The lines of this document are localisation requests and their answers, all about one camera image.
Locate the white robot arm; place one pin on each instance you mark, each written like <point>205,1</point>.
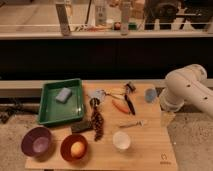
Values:
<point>186,85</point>

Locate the black handled brush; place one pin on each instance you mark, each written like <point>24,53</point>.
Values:
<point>129,103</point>

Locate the orange bowl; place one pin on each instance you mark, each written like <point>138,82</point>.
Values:
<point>65,149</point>

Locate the orange carrot toy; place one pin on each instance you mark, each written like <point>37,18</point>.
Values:
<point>120,107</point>

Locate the white cup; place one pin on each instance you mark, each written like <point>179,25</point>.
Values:
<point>121,140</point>

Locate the purple bowl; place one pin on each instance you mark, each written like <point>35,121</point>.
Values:
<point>36,142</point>

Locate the wooden board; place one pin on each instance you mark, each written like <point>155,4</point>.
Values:
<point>150,149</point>

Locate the blue cup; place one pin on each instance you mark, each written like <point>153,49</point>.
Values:
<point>150,95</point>

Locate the blue sponge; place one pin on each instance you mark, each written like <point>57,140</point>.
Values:
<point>63,95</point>

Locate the yellow orange fruit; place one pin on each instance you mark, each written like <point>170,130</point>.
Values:
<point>77,149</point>

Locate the black scrubbing pad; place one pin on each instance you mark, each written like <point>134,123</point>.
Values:
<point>81,126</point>

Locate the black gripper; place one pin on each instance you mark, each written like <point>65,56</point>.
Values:
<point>130,87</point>

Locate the green plastic tray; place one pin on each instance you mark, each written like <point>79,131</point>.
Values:
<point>52,112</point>

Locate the yellow handled utensil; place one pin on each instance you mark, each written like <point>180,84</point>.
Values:
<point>116,95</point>

